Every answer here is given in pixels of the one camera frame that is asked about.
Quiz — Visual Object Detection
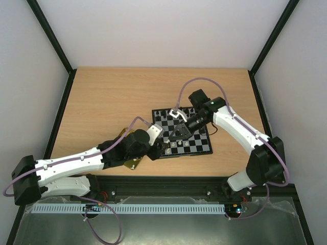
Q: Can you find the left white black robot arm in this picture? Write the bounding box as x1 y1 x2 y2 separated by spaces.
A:
12 126 168 206

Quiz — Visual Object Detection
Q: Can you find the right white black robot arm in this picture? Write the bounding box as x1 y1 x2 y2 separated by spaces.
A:
169 89 289 200

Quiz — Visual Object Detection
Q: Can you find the black grey chess board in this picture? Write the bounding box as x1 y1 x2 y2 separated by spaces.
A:
152 108 213 159

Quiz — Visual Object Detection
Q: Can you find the black chess pieces row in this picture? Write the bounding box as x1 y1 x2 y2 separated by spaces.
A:
152 107 197 122

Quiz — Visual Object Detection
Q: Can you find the gold metal tray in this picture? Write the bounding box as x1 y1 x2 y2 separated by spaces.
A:
119 128 143 169

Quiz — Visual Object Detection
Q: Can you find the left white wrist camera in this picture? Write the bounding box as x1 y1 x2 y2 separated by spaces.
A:
147 124 164 146

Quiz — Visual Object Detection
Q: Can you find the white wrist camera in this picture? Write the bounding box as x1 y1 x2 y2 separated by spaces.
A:
147 124 164 146
169 108 188 122

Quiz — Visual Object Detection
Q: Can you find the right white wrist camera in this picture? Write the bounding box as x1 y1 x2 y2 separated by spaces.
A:
169 108 188 122

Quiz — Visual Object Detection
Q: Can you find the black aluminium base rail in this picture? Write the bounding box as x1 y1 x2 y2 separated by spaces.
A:
25 175 297 202

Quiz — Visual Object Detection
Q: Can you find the light blue slotted cable duct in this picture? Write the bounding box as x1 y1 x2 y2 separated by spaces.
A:
31 204 225 215

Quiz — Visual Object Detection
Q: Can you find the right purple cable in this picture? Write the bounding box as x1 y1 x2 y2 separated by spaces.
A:
174 77 290 221

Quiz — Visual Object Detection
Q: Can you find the right black frame post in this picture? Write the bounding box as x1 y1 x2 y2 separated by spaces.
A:
250 0 300 76

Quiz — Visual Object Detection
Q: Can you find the black frame post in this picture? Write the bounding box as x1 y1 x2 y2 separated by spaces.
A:
26 0 75 75
250 0 300 76

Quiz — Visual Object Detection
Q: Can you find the left black frame post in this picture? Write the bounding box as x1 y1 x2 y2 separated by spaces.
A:
26 0 75 75

